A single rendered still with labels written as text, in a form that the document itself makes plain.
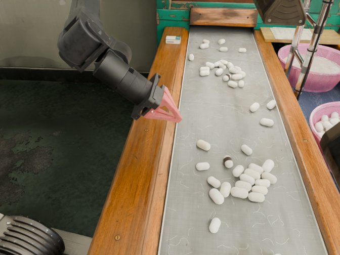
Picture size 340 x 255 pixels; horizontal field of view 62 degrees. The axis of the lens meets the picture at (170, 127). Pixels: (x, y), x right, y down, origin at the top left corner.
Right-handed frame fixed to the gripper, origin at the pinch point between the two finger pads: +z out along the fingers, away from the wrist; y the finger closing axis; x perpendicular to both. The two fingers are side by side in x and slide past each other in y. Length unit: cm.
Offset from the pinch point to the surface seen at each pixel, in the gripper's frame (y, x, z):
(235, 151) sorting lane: 3.7, 0.3, 18.8
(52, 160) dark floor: 64, 118, -7
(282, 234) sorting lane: -18.1, -4.3, 24.2
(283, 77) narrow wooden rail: 39, -13, 32
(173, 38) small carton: 65, 11, 0
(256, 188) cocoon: -9.2, -3.2, 20.1
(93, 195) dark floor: 41, 97, 19
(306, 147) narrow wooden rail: 4.2, -12.3, 30.3
